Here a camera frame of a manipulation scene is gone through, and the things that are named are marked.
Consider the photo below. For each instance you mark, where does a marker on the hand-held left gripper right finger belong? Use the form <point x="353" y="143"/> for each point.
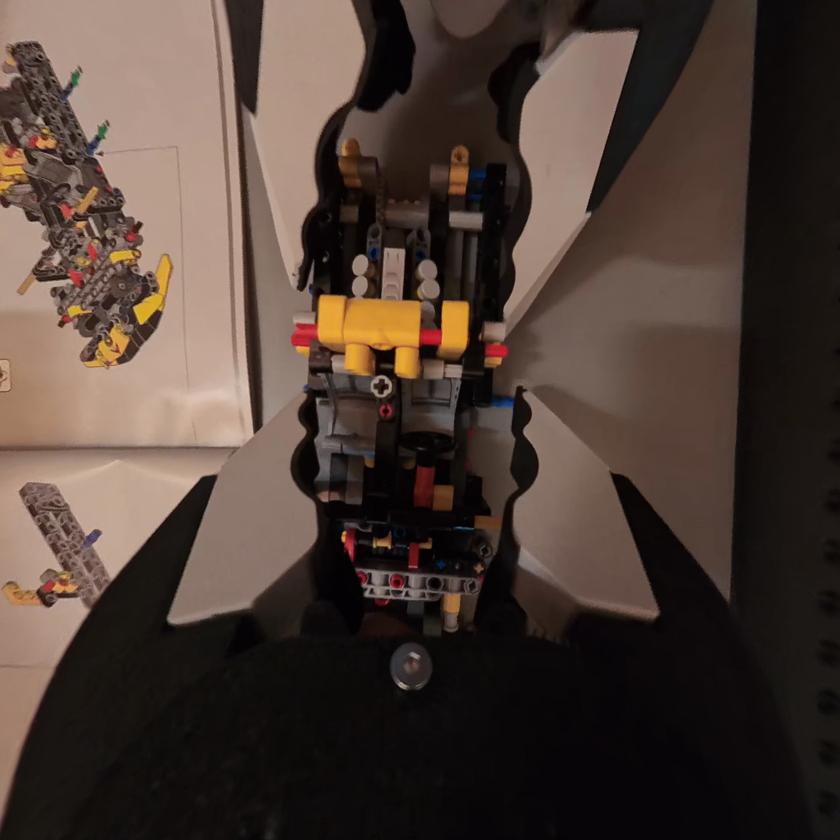
<point x="577" y="525"/>

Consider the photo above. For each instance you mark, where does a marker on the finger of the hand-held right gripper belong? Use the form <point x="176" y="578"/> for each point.
<point x="577" y="131"/>
<point x="295" y="98"/>

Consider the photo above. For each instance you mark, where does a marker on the small yellow grey lego connector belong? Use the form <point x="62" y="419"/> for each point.
<point x="458" y="177"/>

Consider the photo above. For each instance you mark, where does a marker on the black lego beam blue pins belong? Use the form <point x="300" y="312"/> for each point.
<point x="499" y="229"/>

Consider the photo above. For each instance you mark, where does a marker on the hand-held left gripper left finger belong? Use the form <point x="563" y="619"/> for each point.
<point x="243" y="525"/>

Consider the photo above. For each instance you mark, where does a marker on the black yellow lego car chassis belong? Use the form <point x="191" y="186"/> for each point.
<point x="387" y="321"/>

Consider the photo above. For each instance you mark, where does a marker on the open lego instruction booklet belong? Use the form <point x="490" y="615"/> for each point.
<point x="131" y="328"/>

